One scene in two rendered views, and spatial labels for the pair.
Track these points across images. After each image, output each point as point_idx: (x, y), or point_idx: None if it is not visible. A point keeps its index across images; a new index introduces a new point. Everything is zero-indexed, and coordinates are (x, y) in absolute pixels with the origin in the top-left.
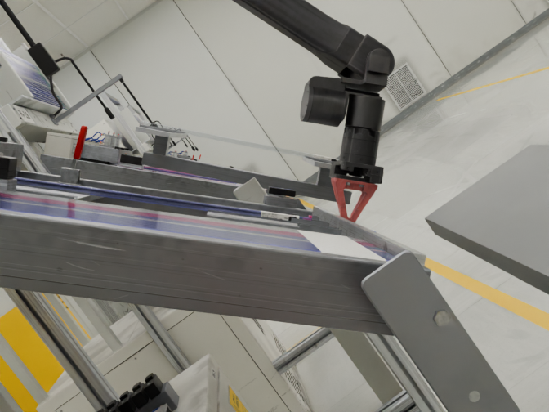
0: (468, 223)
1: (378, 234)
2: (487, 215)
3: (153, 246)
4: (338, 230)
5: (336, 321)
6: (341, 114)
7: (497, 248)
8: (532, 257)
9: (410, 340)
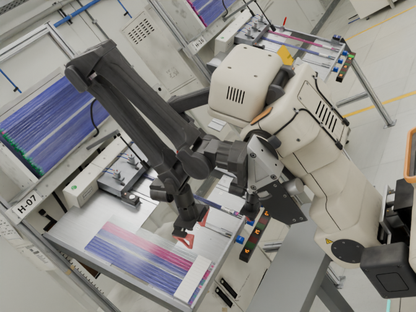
0: (289, 237)
1: (213, 270)
2: (292, 241)
3: (135, 286)
4: (230, 237)
5: (173, 311)
6: (241, 197)
7: (267, 271)
8: (259, 291)
9: None
